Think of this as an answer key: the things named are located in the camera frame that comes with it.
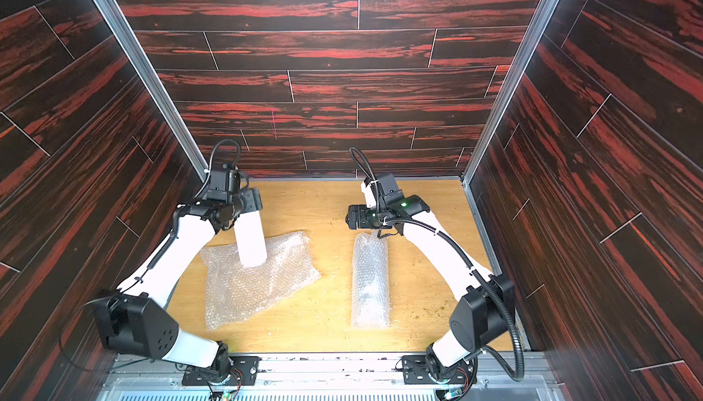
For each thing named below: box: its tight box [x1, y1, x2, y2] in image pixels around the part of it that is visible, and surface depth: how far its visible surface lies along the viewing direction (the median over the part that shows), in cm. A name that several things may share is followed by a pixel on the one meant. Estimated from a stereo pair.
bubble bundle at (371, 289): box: [351, 229, 391, 330], surface depth 82 cm
